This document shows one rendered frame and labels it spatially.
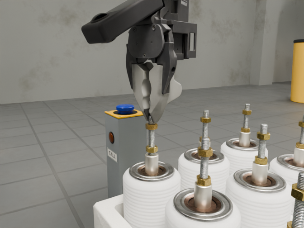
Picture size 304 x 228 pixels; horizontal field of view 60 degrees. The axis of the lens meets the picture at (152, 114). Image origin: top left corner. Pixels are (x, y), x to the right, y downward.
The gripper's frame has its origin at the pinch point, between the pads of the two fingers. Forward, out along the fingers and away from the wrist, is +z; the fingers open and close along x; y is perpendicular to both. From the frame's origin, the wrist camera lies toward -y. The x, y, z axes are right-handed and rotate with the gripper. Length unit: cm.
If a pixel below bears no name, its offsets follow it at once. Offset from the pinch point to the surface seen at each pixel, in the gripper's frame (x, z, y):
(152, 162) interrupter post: -0.9, 7.7, -0.1
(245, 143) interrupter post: -5.9, 9.0, 22.7
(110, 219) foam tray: 2.9, 16.8, -6.0
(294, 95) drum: 46, 29, 244
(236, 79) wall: 152, 27, 338
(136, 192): -1.3, 11.3, -4.0
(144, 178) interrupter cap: -1.7, 9.3, -2.8
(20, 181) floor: 65, 35, 1
